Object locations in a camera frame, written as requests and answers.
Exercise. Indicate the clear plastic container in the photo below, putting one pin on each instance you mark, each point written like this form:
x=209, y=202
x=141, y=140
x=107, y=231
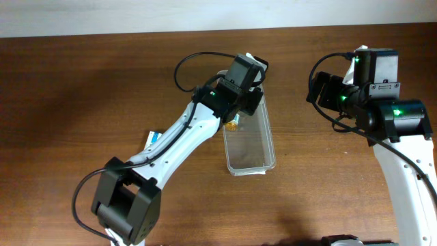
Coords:
x=250, y=149

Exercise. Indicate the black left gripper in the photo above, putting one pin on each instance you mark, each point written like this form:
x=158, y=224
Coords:
x=255, y=101

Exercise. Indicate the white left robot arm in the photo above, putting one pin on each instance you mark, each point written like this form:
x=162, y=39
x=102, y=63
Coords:
x=128, y=195

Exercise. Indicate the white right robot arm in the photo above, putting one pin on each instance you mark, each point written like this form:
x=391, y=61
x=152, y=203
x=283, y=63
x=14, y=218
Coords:
x=366, y=102

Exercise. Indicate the white Panadol box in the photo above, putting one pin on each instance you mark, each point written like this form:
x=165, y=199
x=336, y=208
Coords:
x=152, y=137

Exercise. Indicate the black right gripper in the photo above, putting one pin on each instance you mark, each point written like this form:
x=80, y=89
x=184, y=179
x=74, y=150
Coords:
x=323, y=91

